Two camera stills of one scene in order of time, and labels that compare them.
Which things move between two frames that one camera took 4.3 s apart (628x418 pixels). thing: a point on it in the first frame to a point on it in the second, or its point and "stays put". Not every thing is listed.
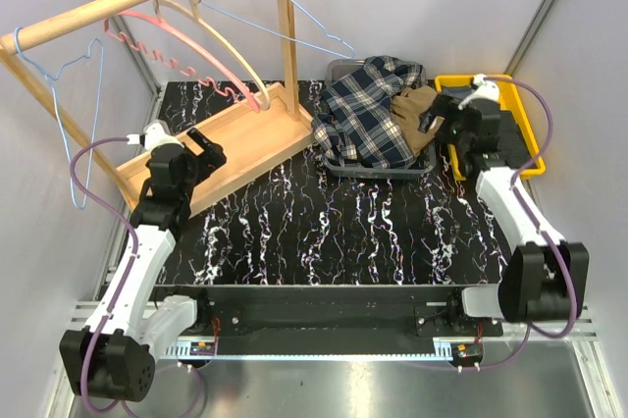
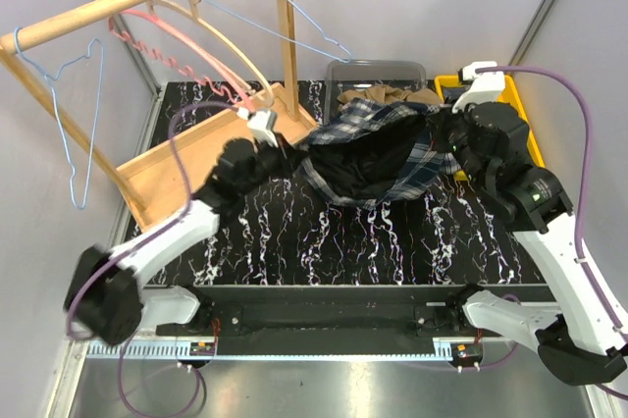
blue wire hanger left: [37, 67] stays put
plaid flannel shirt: [356, 121] to [375, 153]
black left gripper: [213, 155] to [287, 155]
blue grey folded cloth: [459, 92] stays put
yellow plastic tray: [513, 99] stays put
